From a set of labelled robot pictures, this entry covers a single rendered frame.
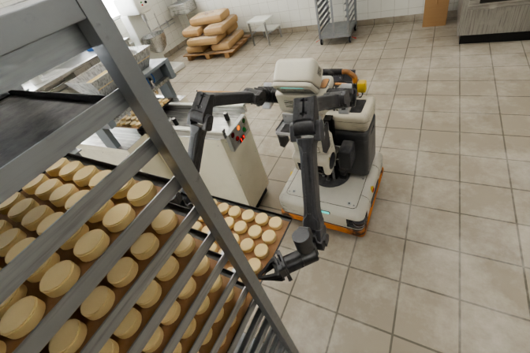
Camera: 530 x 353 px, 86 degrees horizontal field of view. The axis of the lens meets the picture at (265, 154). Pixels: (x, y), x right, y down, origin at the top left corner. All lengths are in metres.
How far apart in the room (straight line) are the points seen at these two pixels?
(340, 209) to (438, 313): 0.75
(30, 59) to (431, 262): 2.06
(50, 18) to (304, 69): 1.10
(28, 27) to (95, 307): 0.42
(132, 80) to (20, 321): 0.35
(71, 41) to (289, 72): 1.08
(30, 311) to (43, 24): 0.37
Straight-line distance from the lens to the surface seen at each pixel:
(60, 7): 0.41
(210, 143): 1.89
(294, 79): 1.36
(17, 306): 0.56
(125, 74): 0.43
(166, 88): 2.62
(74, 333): 0.59
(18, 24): 0.39
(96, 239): 0.54
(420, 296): 2.01
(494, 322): 2.05
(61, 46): 0.43
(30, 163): 0.42
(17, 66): 0.41
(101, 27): 0.42
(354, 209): 1.94
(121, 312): 0.57
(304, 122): 0.94
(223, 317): 0.90
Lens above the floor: 1.83
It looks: 39 degrees down
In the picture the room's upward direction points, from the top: 18 degrees counter-clockwise
